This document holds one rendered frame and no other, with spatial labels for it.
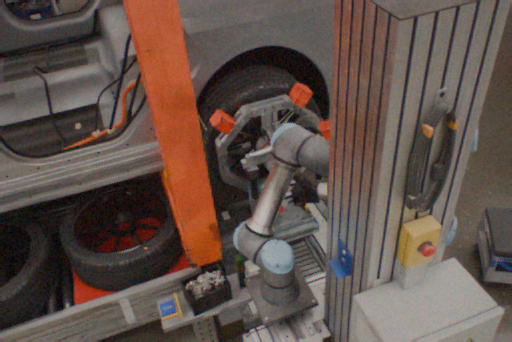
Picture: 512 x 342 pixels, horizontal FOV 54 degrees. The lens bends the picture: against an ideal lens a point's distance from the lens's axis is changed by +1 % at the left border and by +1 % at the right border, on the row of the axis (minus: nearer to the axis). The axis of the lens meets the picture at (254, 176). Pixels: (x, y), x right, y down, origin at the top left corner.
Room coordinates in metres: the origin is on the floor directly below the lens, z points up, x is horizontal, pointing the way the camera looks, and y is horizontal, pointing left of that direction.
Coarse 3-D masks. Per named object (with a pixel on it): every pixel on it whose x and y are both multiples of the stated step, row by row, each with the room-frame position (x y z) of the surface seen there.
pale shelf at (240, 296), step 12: (228, 276) 1.55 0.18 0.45; (240, 288) 1.47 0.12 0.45; (156, 300) 1.45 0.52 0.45; (168, 300) 1.44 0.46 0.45; (180, 300) 1.44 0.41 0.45; (240, 300) 1.40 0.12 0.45; (204, 312) 1.36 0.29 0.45; (216, 312) 1.36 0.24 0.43; (168, 324) 1.31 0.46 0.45; (180, 324) 1.31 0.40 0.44
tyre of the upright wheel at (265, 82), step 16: (224, 80) 2.23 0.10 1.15; (240, 80) 2.18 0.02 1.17; (256, 80) 2.15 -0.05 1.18; (272, 80) 2.15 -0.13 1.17; (288, 80) 2.20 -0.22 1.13; (208, 96) 2.20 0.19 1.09; (224, 96) 2.11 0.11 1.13; (240, 96) 2.06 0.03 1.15; (256, 96) 2.08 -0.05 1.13; (272, 96) 2.10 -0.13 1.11; (208, 112) 2.11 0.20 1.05; (208, 128) 2.02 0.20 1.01; (208, 144) 2.00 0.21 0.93; (208, 160) 2.00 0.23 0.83
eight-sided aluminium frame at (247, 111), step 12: (288, 96) 2.10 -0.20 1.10; (240, 108) 2.03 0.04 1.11; (252, 108) 2.00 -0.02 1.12; (264, 108) 2.00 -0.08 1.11; (276, 108) 2.02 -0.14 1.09; (288, 108) 2.04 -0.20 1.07; (300, 108) 2.05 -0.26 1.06; (240, 120) 1.97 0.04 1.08; (312, 120) 2.07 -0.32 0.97; (312, 132) 2.07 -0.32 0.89; (216, 144) 1.96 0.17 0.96; (228, 144) 1.94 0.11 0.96; (228, 168) 1.94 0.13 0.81; (300, 168) 2.05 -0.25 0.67; (228, 180) 1.93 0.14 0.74; (240, 180) 1.97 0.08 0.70; (264, 180) 2.04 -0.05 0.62
